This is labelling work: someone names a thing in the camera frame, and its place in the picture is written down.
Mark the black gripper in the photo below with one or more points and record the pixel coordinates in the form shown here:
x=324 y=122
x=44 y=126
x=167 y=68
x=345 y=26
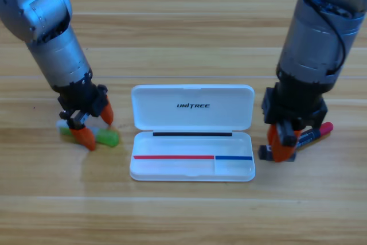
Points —
x=298 y=107
x=80 y=98

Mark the black eraser white print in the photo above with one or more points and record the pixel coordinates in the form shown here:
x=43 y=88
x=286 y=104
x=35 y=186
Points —
x=264 y=152

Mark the red black marker pen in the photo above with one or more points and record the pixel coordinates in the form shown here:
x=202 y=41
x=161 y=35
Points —
x=327 y=128

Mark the white Unitree pencil case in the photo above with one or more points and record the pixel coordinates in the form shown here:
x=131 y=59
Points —
x=195 y=147

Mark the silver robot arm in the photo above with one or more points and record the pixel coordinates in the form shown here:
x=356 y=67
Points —
x=315 y=27
x=43 y=27

